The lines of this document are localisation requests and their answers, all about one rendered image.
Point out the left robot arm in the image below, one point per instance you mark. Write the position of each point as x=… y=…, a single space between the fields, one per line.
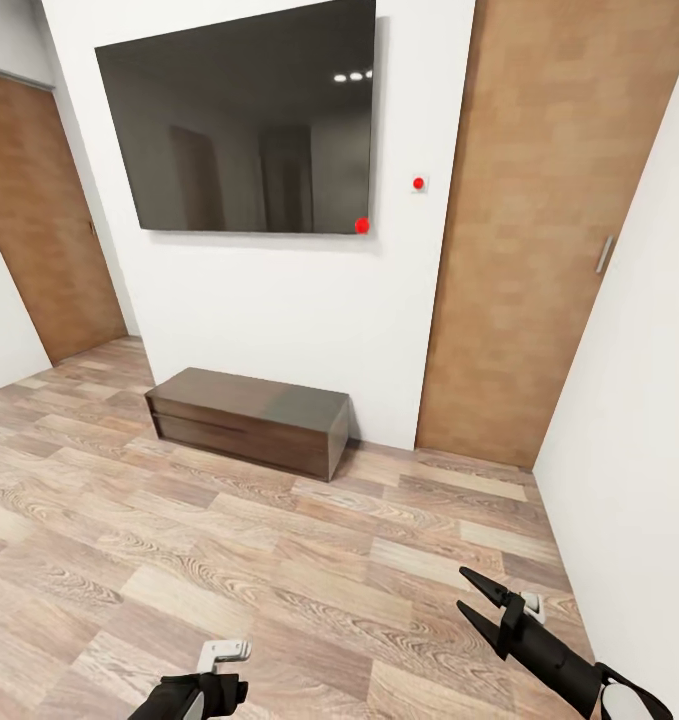
x=188 y=696

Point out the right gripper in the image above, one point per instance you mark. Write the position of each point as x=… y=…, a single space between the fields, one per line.
x=530 y=644

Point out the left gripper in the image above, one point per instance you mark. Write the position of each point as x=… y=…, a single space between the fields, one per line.
x=225 y=694

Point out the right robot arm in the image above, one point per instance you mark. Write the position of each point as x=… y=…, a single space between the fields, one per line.
x=522 y=634

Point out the wall mounted tv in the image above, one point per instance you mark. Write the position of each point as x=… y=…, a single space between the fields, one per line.
x=259 y=124

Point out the electric switch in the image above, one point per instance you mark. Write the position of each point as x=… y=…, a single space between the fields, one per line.
x=418 y=181

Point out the bench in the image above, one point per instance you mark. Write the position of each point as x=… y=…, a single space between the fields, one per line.
x=287 y=427

